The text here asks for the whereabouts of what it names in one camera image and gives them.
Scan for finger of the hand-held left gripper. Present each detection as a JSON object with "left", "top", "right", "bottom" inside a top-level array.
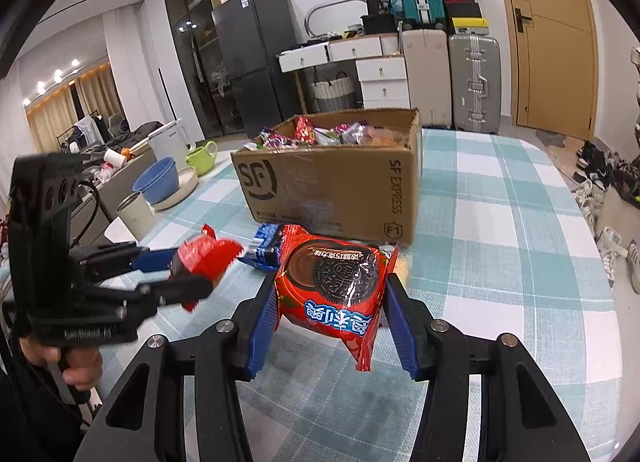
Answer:
[
  {"left": 81, "top": 241, "right": 176, "bottom": 283},
  {"left": 114, "top": 277, "right": 214, "bottom": 316}
]

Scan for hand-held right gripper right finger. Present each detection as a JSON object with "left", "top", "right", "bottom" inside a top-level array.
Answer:
[{"left": 381, "top": 273, "right": 593, "bottom": 462}]

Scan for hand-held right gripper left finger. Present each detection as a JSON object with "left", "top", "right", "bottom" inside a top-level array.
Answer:
[{"left": 87, "top": 284, "right": 280, "bottom": 462}]

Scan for small red snack packet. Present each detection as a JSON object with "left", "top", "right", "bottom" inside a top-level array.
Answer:
[{"left": 167, "top": 224, "right": 246, "bottom": 313}]

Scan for large red cookie packet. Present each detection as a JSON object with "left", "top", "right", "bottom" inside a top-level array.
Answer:
[{"left": 274, "top": 224, "right": 399, "bottom": 373}]

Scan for brown cardboard box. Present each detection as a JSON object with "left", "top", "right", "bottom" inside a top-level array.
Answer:
[{"left": 231, "top": 108, "right": 423, "bottom": 246}]

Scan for person's left forearm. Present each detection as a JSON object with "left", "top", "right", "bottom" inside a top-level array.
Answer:
[{"left": 0, "top": 337, "right": 91, "bottom": 462}]

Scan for person's left hand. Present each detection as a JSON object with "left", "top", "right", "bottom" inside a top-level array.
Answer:
[{"left": 19, "top": 338, "right": 104, "bottom": 391}]

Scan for beige lidded cup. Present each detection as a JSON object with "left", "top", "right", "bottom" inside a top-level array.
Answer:
[{"left": 116, "top": 193, "right": 156, "bottom": 239}]

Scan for white bowl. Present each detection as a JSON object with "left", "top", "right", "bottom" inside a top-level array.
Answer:
[{"left": 150, "top": 167, "right": 199, "bottom": 210}]

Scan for blue plastic basin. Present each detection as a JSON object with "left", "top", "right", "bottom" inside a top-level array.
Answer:
[{"left": 132, "top": 157, "right": 179, "bottom": 205}]

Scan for blue cookie packet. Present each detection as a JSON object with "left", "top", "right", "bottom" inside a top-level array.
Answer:
[{"left": 239, "top": 223, "right": 283, "bottom": 271}]

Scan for green watering can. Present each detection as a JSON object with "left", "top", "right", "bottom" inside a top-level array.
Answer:
[{"left": 186, "top": 141, "right": 218, "bottom": 177}]

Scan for white appliance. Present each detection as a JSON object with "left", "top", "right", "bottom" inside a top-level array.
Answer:
[{"left": 145, "top": 119, "right": 198, "bottom": 153}]

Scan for beige curtain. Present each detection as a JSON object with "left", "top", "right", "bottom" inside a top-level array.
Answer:
[{"left": 27, "top": 69, "right": 123, "bottom": 153}]

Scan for teal checked tablecloth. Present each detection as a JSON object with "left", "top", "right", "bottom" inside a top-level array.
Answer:
[{"left": 107, "top": 129, "right": 621, "bottom": 462}]

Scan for pile of mixed snack packets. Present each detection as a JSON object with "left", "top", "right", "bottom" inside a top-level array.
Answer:
[{"left": 243, "top": 114, "right": 413, "bottom": 150}]

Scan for dark glass door cabinet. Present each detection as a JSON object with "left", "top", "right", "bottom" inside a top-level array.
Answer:
[{"left": 165, "top": 0, "right": 241, "bottom": 140}]

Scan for dark grey refrigerator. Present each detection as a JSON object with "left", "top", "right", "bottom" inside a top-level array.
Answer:
[{"left": 211, "top": 0, "right": 303, "bottom": 137}]

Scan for woven basket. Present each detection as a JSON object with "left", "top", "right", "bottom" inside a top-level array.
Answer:
[{"left": 311, "top": 72, "right": 357, "bottom": 112}]

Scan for beige suitcase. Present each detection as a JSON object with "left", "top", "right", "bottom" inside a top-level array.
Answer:
[{"left": 401, "top": 29, "right": 453, "bottom": 130}]

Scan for pile of shoes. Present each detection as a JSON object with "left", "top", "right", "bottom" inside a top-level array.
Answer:
[{"left": 570, "top": 139, "right": 640, "bottom": 293}]

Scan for silver suitcase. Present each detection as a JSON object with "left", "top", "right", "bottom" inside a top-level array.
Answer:
[{"left": 447, "top": 33, "right": 502, "bottom": 135}]

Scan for white drawer dresser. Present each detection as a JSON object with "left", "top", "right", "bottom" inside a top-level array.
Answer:
[{"left": 277, "top": 34, "right": 408, "bottom": 115}]

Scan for black yellow box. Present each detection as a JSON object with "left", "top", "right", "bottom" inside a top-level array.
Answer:
[{"left": 446, "top": 16, "right": 489, "bottom": 36}]

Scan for shoe rack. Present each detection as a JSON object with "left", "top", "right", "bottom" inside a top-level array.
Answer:
[{"left": 631, "top": 46, "right": 640, "bottom": 167}]

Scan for wooden door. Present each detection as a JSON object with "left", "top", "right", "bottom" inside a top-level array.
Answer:
[{"left": 492, "top": 0, "right": 600, "bottom": 140}]

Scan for black cable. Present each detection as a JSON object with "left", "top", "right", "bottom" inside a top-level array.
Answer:
[{"left": 72, "top": 181, "right": 101, "bottom": 247}]

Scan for silver arched frame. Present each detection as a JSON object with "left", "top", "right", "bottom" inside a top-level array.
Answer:
[{"left": 305, "top": 0, "right": 368, "bottom": 37}]

